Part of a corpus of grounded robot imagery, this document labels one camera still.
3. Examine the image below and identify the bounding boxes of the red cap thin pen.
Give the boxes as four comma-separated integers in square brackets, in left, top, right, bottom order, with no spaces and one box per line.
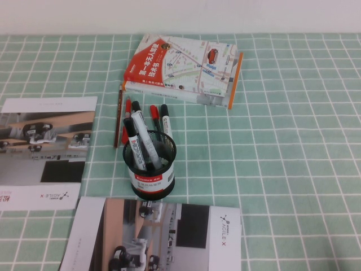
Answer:
[149,104,164,136]

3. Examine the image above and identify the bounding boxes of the orange spine book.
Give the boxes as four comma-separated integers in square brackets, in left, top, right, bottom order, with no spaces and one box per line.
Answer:
[121,51,244,110]

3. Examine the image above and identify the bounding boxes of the AgileX brochure red characters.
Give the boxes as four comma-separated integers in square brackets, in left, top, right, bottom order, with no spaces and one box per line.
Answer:
[0,96,98,212]

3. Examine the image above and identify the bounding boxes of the green checked tablecloth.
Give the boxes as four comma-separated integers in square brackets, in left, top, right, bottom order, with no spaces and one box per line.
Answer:
[0,33,361,271]

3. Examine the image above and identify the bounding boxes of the black mesh pen holder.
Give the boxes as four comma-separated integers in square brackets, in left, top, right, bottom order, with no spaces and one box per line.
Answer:
[122,130,177,202]

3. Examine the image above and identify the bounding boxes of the black cap marker printed label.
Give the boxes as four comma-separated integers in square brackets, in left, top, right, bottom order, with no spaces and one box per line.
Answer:
[122,117,148,172]

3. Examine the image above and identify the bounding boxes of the white marker black cap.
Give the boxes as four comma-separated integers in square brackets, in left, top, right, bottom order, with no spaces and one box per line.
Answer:
[160,103,173,138]

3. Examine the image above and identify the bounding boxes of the map cover book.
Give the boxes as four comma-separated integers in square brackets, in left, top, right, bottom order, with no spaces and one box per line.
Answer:
[122,33,237,99]

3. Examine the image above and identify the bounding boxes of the white grey marker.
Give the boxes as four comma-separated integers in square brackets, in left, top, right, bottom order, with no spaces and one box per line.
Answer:
[131,110,164,170]

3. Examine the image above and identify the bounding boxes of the brown wooden pencil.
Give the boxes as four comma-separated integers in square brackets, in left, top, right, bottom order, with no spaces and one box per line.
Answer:
[113,84,124,148]

